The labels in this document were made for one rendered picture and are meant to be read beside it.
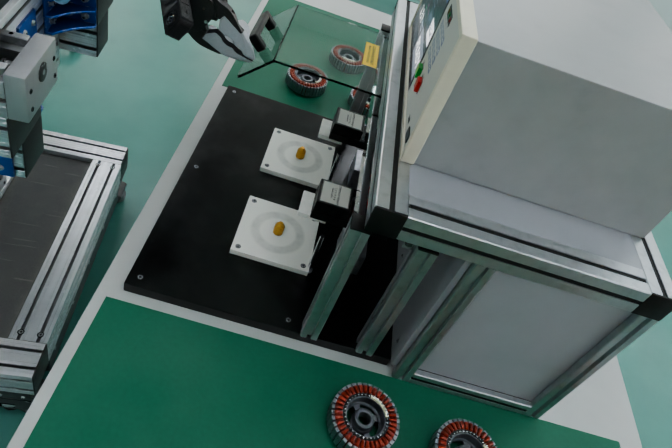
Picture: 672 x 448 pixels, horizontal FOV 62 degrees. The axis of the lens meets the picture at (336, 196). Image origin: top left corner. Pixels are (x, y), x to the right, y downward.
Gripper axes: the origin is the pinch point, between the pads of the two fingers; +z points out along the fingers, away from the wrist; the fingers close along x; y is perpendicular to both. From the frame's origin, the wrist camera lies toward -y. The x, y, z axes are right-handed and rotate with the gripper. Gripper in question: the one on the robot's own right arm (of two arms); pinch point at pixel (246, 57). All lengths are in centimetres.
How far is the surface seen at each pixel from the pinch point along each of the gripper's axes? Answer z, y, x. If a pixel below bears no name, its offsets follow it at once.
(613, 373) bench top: 91, -20, -17
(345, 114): 24.7, 12.4, 0.9
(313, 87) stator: 25, 41, 17
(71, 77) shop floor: -23, 111, 135
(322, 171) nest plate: 31.1, 8.7, 13.2
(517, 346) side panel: 55, -33, -16
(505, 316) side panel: 48, -33, -18
